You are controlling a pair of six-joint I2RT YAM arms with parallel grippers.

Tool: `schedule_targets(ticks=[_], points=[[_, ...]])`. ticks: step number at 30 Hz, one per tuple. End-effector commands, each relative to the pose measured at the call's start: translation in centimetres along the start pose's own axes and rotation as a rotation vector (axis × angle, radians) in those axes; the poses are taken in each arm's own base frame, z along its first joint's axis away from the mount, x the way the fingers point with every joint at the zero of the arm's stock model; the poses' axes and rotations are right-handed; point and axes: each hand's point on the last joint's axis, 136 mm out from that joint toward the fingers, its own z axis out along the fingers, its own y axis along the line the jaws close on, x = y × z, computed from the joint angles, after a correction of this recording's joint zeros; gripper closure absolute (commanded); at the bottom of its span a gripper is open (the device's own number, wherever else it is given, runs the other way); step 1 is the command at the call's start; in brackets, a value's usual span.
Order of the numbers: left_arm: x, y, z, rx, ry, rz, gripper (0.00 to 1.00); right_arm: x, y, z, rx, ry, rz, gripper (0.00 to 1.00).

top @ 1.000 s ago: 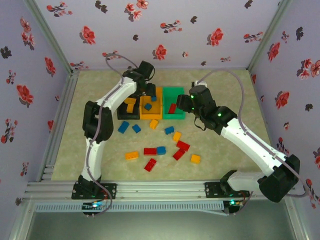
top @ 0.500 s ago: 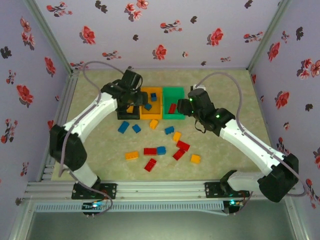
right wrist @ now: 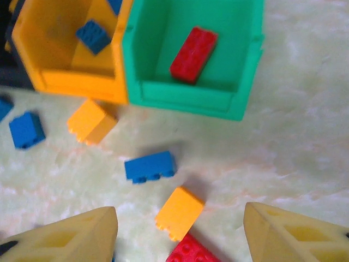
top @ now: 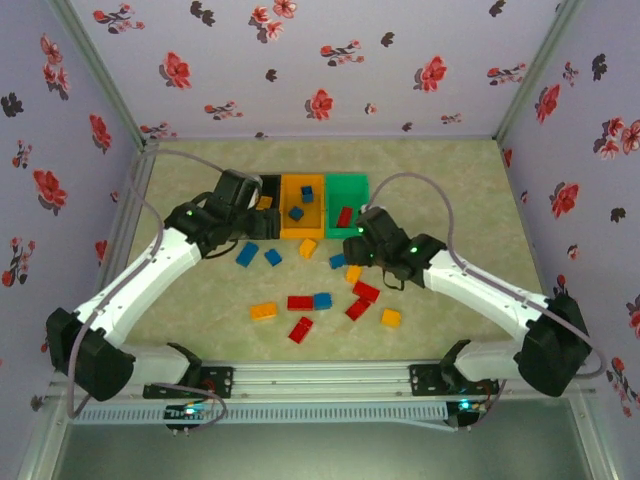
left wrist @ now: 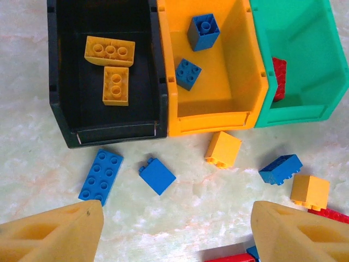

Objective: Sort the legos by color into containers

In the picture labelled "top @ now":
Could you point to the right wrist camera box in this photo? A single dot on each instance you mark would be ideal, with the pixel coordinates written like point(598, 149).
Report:
point(374, 208)

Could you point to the aluminium corner post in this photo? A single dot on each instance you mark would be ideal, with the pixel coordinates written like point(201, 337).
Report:
point(102, 75)
point(534, 75)

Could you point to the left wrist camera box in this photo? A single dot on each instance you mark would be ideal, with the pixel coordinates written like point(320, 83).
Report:
point(255, 182)

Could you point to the black plastic container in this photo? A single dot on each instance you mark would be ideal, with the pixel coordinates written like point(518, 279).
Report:
point(271, 186)

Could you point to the aluminium side rail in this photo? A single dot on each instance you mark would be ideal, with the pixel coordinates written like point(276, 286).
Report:
point(117, 240)

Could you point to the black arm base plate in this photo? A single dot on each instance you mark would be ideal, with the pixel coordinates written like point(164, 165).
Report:
point(220, 382)
point(425, 380)

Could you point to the long orange lego brick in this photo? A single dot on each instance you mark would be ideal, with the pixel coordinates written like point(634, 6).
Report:
point(263, 311)

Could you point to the large blue lego brick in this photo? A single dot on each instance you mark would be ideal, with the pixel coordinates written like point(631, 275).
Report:
point(247, 254)

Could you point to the green plastic container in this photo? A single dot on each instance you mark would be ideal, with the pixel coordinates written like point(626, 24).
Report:
point(345, 192)

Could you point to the small circuit board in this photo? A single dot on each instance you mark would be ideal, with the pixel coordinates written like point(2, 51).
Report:
point(187, 411)
point(470, 407)

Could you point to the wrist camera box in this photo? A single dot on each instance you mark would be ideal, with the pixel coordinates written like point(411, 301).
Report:
point(374, 208)
point(255, 182)

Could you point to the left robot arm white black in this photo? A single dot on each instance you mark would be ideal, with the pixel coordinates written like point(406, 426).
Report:
point(140, 280)

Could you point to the orange plastic container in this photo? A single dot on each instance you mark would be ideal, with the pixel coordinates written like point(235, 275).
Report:
point(315, 222)

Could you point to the aluminium lower frame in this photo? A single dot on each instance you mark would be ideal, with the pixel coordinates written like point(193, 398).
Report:
point(42, 445)

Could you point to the aluminium mounting rail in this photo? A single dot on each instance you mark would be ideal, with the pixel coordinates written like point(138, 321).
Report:
point(320, 380)

